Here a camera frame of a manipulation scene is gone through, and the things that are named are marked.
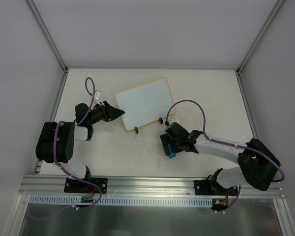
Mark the blue whiteboard eraser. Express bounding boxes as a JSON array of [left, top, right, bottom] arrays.
[[168, 144, 176, 158]]

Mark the yellow framed whiteboard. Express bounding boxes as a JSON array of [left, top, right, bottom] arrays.
[[115, 77, 176, 131]]

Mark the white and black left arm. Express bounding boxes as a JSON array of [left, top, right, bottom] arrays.
[[35, 101, 125, 192]]

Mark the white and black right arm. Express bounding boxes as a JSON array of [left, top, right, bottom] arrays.
[[160, 122, 281, 195]]

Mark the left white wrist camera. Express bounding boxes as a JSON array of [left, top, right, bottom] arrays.
[[94, 90, 101, 104]]

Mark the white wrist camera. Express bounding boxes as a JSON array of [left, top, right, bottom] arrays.
[[94, 90, 101, 104], [164, 118, 180, 126]]

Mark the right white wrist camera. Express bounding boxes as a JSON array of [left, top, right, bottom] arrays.
[[164, 118, 180, 126]]

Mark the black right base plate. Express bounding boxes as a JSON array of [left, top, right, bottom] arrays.
[[194, 179, 238, 196]]

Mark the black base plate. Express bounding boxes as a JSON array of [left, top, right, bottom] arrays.
[[194, 179, 238, 196], [64, 177, 108, 194]]

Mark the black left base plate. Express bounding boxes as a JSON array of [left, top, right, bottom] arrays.
[[64, 177, 108, 194]]

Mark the aluminium mounting rail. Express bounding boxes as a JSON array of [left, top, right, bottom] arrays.
[[18, 175, 285, 199]]

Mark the white slotted cable duct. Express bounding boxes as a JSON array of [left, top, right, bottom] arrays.
[[29, 195, 213, 208]]

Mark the left aluminium frame post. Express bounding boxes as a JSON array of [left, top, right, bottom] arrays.
[[24, 0, 69, 73]]

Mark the aluminium frame post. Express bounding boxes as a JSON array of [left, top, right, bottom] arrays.
[[24, 0, 69, 73], [236, 0, 288, 74]]

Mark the right aluminium frame post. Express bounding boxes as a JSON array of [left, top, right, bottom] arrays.
[[236, 0, 288, 74]]

